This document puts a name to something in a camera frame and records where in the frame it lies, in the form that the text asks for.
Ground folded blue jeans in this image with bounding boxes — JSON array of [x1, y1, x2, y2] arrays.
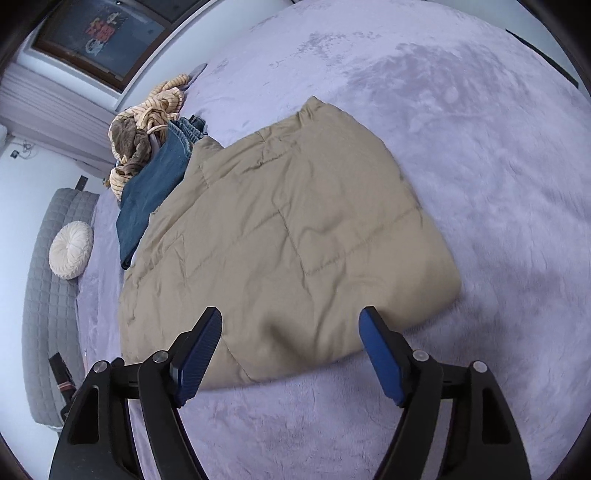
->
[[115, 115, 209, 271]]

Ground round cream pleated cushion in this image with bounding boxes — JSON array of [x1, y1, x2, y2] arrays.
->
[[49, 221, 93, 280]]

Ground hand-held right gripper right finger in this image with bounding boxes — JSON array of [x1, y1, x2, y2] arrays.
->
[[359, 306, 533, 480]]

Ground grey quilted headboard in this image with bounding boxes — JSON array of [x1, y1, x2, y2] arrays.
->
[[21, 188, 100, 428]]

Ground black stand beside bed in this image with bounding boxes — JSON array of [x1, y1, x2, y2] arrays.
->
[[48, 352, 77, 407]]

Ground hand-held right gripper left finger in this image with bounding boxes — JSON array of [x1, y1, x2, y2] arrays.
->
[[48, 306, 223, 480]]

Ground purple plush bed blanket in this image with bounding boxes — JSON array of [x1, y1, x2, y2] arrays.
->
[[74, 0, 591, 480]]

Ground dark framed window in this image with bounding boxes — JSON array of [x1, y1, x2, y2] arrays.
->
[[31, 0, 204, 89]]

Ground brown plush garment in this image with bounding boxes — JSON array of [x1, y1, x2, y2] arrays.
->
[[112, 115, 154, 178]]

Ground yellow striped fleece clothes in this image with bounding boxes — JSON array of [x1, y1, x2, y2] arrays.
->
[[108, 74, 191, 200]]

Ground beige puffer jacket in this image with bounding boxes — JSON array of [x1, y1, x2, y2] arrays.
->
[[117, 95, 462, 391]]

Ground grey curtain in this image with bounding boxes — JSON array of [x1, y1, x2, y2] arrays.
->
[[0, 62, 122, 178]]

